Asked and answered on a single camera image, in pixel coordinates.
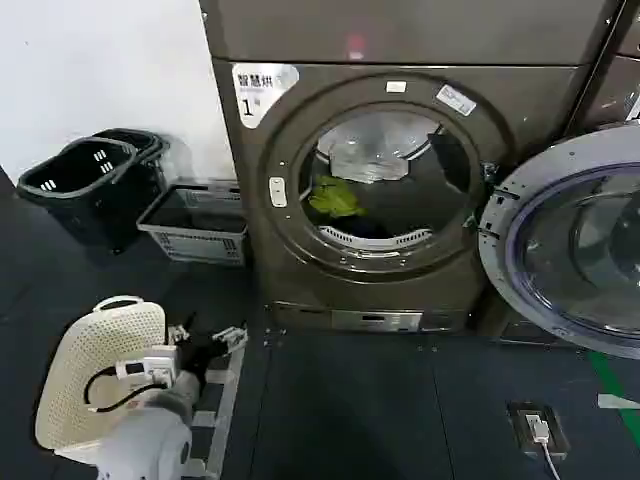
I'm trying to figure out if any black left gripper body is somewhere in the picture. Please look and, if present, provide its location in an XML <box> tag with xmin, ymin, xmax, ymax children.
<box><xmin>174</xmin><ymin>331</ymin><xmax>227</xmax><ymax>387</ymax></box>

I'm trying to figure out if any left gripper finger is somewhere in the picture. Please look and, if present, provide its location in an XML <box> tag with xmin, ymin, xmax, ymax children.
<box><xmin>167</xmin><ymin>311</ymin><xmax>198</xmax><ymax>346</ymax></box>
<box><xmin>211</xmin><ymin>322</ymin><xmax>250</xmax><ymax>351</ymax></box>

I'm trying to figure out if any white perforated laundry basket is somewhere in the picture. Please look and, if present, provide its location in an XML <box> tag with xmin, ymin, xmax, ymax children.
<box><xmin>34</xmin><ymin>294</ymin><xmax>169</xmax><ymax>451</ymax></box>

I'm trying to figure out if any grey plastic crate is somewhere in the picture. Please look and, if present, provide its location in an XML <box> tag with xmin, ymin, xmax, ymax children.
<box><xmin>135</xmin><ymin>183</ymin><xmax>249</xmax><ymax>267</ymax></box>
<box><xmin>171</xmin><ymin>176</ymin><xmax>242</xmax><ymax>202</ymax></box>

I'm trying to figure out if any grey front-loading dryer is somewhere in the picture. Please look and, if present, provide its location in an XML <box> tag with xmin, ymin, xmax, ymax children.
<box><xmin>199</xmin><ymin>0</ymin><xmax>609</xmax><ymax>337</ymax></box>

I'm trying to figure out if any black plastic basket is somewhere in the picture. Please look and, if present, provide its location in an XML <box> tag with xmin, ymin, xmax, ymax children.
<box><xmin>91</xmin><ymin>127</ymin><xmax>170</xmax><ymax>162</ymax></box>
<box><xmin>16</xmin><ymin>138</ymin><xmax>167</xmax><ymax>254</ymax></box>

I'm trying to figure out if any green garment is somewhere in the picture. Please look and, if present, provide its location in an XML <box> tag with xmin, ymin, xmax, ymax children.
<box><xmin>306</xmin><ymin>174</ymin><xmax>370</xmax><ymax>219</ymax></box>

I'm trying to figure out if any white power plug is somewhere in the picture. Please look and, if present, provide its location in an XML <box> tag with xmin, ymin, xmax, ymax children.
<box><xmin>523</xmin><ymin>411</ymin><xmax>552</xmax><ymax>445</ymax></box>

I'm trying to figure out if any floor power socket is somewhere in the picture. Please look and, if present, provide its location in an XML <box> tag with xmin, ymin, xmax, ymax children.
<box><xmin>506</xmin><ymin>399</ymin><xmax>572</xmax><ymax>454</ymax></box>

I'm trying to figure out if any round glass dryer door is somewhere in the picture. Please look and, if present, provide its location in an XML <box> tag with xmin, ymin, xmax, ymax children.
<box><xmin>476</xmin><ymin>133</ymin><xmax>640</xmax><ymax>360</ymax></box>

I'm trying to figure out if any grey neighbouring dryer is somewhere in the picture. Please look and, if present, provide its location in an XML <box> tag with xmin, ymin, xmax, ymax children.
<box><xmin>582</xmin><ymin>0</ymin><xmax>640</xmax><ymax>132</ymax></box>

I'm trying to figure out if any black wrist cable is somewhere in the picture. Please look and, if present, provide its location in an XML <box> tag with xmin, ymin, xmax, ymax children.
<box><xmin>82</xmin><ymin>367</ymin><xmax>152</xmax><ymax>414</ymax></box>

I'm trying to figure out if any white power cable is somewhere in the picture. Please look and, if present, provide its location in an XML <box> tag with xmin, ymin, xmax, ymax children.
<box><xmin>538</xmin><ymin>438</ymin><xmax>572</xmax><ymax>480</ymax></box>

